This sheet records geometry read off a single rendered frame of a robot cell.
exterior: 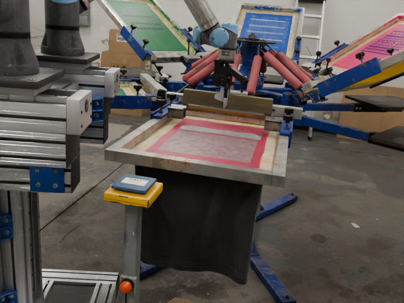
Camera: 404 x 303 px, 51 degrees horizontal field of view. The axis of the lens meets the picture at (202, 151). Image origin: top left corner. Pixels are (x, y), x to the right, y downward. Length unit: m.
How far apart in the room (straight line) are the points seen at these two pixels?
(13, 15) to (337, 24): 5.16
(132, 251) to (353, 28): 5.08
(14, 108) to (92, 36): 5.57
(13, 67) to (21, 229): 0.63
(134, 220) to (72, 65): 0.63
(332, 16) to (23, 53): 5.14
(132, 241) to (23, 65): 0.56
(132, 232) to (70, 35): 0.73
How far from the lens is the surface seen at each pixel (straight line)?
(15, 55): 1.13
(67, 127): 1.10
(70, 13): 1.59
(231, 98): 1.91
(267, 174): 1.30
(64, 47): 1.58
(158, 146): 1.58
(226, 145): 1.65
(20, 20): 1.13
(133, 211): 1.23
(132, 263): 1.31
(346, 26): 5.98
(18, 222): 1.54
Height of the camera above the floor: 1.43
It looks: 18 degrees down
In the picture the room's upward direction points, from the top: 5 degrees clockwise
